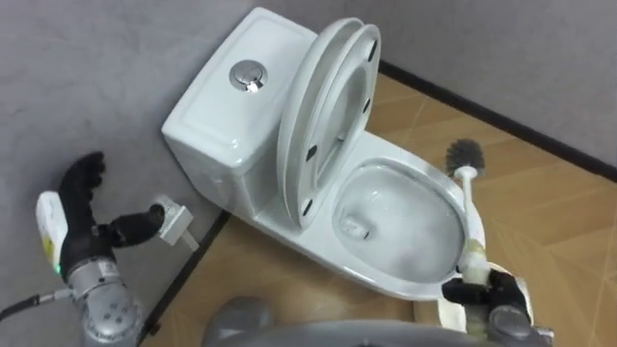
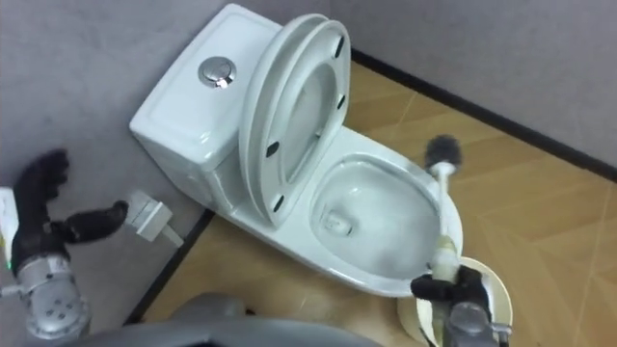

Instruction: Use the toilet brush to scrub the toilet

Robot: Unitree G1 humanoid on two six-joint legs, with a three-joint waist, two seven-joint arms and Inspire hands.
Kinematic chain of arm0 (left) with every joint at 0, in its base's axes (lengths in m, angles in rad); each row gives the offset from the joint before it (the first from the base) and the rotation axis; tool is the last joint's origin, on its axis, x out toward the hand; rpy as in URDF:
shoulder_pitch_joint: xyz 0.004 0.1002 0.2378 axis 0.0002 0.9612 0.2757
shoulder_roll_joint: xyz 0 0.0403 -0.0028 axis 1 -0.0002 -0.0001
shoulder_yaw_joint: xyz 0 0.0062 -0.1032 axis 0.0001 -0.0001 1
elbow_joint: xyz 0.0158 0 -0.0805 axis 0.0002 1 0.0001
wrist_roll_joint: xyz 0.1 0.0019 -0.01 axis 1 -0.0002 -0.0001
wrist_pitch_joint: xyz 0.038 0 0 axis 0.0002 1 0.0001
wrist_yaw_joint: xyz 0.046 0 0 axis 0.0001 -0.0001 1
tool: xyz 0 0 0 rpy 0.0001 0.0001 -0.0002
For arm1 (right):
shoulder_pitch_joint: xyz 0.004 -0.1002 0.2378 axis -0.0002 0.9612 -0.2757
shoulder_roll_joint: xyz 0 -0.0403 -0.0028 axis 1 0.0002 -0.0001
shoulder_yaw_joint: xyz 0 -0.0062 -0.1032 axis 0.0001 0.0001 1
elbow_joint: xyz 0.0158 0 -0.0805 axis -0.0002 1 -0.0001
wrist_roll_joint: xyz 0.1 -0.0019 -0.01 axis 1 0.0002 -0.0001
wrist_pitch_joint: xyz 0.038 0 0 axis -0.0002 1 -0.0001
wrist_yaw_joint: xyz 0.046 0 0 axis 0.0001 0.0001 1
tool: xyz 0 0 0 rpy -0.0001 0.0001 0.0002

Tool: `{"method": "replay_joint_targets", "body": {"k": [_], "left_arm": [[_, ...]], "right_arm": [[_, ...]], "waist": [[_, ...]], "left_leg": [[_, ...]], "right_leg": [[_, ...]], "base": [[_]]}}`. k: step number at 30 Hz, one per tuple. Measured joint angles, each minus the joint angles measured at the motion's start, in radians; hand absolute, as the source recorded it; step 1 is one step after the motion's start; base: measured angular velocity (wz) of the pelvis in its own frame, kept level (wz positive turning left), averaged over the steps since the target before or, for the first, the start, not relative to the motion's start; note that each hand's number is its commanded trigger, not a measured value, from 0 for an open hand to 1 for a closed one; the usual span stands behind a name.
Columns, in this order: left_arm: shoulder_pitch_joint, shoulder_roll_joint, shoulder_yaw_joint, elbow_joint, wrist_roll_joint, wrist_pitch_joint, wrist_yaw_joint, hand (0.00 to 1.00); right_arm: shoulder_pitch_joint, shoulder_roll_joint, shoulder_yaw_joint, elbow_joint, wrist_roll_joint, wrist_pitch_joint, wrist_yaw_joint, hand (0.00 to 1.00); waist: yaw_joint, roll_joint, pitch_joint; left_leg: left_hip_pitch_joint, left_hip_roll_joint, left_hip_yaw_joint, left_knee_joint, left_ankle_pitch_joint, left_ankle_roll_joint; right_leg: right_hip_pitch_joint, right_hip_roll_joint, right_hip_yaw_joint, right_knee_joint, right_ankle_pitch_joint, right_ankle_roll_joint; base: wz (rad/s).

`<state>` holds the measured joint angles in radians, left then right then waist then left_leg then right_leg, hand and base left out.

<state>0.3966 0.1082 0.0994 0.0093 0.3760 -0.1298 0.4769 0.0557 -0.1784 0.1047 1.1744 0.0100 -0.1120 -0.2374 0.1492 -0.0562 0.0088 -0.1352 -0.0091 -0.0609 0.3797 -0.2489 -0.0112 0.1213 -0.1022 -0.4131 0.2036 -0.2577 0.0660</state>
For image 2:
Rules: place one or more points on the toilet brush with black head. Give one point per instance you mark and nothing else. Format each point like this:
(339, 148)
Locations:
(442, 150)

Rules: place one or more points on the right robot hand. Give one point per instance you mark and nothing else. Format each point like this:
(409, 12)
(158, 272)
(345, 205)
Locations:
(470, 289)

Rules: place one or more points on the cream plastic bucket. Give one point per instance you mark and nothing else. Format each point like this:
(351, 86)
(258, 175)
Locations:
(501, 299)

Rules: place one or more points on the white toilet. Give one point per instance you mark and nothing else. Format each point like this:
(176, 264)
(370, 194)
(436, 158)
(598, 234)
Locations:
(193, 111)

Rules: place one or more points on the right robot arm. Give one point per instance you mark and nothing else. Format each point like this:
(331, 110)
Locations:
(470, 328)

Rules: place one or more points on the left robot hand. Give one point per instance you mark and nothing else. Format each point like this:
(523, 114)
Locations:
(34, 226)

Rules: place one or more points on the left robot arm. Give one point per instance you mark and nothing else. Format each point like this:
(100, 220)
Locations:
(53, 303)

